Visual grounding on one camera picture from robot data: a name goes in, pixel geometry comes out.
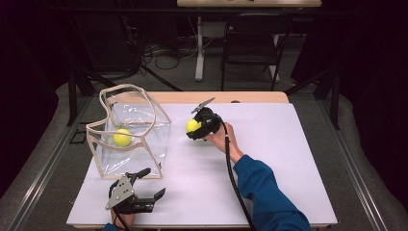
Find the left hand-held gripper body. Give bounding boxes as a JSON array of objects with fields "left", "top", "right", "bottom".
[{"left": 105, "top": 174, "right": 154, "bottom": 216}]

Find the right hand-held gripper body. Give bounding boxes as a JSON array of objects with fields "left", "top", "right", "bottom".
[{"left": 191, "top": 97, "right": 223, "bottom": 141}]

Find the yellow tennis ball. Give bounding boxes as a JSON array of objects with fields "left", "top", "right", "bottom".
[
  {"left": 185, "top": 118, "right": 202, "bottom": 134},
  {"left": 112, "top": 128, "right": 133, "bottom": 148}
]

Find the clear bag with beige trim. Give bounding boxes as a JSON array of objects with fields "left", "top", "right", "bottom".
[{"left": 86, "top": 83, "right": 172, "bottom": 180}]

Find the person's right hand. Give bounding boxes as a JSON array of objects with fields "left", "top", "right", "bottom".
[{"left": 203, "top": 121, "right": 245, "bottom": 165}]

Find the person's left hand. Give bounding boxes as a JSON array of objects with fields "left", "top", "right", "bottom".
[{"left": 110, "top": 210, "right": 137, "bottom": 229}]

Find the light wooden table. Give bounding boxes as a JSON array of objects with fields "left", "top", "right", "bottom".
[{"left": 72, "top": 90, "right": 331, "bottom": 230}]

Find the background desk with white legs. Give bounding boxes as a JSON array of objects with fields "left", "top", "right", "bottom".
[{"left": 176, "top": 0, "right": 323, "bottom": 82}]

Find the white table mat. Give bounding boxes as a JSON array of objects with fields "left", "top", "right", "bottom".
[{"left": 65, "top": 102, "right": 339, "bottom": 226}]

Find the black folding chair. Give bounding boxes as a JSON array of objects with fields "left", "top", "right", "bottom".
[{"left": 220, "top": 13, "right": 293, "bottom": 92}]

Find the black metal stand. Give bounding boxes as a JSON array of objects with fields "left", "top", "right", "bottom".
[
  {"left": 284, "top": 68, "right": 342, "bottom": 131},
  {"left": 65, "top": 68, "right": 97, "bottom": 127}
]

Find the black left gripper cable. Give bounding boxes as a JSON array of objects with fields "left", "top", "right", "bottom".
[{"left": 112, "top": 208, "right": 131, "bottom": 231}]

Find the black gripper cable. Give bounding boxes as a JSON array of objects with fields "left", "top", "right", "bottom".
[
  {"left": 217, "top": 115, "right": 258, "bottom": 231},
  {"left": 112, "top": 208, "right": 131, "bottom": 231}
]

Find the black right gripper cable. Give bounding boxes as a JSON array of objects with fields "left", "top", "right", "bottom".
[{"left": 217, "top": 115, "right": 258, "bottom": 231}]

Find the small black floor frame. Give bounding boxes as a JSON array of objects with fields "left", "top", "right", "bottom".
[{"left": 69, "top": 128, "right": 88, "bottom": 144}]

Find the bundle of floor cables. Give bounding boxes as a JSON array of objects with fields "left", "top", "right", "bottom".
[{"left": 121, "top": 15, "right": 200, "bottom": 71}]

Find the grey metal floor rail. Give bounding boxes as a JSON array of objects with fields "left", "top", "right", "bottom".
[
  {"left": 316, "top": 95, "right": 390, "bottom": 231},
  {"left": 13, "top": 95, "right": 94, "bottom": 231}
]

